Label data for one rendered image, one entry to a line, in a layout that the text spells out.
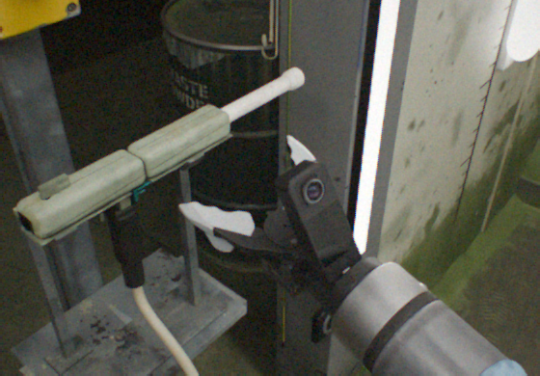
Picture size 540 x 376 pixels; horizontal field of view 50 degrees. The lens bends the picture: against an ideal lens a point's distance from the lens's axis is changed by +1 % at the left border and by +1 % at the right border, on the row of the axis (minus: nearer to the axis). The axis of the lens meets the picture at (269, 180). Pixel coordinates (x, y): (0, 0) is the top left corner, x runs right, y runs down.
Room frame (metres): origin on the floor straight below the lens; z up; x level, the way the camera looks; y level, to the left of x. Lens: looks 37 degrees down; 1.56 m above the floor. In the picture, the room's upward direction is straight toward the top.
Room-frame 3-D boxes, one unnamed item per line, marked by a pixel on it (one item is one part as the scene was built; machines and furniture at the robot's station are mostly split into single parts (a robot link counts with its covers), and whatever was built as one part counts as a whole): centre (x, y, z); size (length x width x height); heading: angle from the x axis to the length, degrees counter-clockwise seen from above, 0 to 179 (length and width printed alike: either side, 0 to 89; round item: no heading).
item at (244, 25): (1.80, 0.06, 0.86); 0.54 x 0.54 x 0.01
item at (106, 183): (0.68, 0.11, 1.05); 0.49 x 0.05 x 0.23; 139
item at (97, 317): (0.62, 0.22, 0.78); 0.31 x 0.23 x 0.01; 139
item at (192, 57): (1.80, 0.06, 0.44); 0.59 x 0.58 x 0.89; 29
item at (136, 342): (0.61, 0.21, 0.95); 0.26 x 0.15 x 0.32; 139
